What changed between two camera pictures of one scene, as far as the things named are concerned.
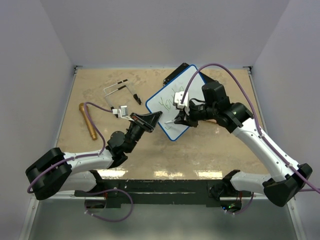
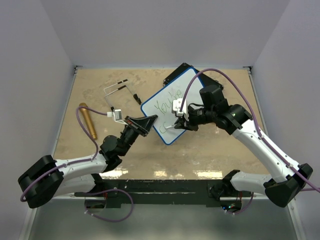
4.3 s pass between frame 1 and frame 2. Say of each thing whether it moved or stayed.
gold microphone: stayed
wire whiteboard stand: stayed
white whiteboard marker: moved
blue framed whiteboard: moved
